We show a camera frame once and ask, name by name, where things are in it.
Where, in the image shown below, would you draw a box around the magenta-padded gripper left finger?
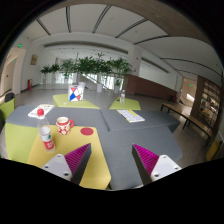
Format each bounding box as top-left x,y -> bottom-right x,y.
42,143 -> 92,185

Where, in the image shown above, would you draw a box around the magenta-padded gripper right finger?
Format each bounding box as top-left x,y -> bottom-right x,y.
132,144 -> 181,185

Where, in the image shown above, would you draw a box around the clear water bottle red label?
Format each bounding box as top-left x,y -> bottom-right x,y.
37,111 -> 55,152

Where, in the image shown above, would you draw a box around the small far water bottle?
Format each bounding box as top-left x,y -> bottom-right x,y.
120,90 -> 125,103

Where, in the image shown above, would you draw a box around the yellow table mat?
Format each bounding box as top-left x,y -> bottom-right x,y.
28,125 -> 111,190

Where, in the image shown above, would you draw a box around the red round coaster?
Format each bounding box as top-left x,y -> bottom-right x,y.
80,127 -> 94,136

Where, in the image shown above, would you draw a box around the red white patterned mug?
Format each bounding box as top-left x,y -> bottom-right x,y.
56,117 -> 74,135

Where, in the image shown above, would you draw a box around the yellow white booklet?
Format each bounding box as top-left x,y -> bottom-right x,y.
118,110 -> 144,123

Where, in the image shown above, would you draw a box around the white magazine on left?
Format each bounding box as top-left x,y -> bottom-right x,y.
28,104 -> 54,118

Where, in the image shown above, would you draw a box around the long wooden bench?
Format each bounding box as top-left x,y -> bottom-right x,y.
161,103 -> 213,140

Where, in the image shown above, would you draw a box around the white box blue red triangles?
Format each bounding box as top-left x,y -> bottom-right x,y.
68,85 -> 84,102

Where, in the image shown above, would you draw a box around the wooden bookshelf at right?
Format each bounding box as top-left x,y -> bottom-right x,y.
191,76 -> 221,128

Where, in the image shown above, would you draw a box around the green chair at left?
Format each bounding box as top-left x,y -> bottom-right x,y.
0,99 -> 15,121

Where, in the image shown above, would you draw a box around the red fire extinguisher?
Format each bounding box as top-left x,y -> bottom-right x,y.
27,79 -> 32,90

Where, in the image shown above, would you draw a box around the row of green potted plants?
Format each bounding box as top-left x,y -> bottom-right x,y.
40,53 -> 132,87

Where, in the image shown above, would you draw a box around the framed wall picture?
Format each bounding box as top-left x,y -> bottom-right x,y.
30,54 -> 38,65

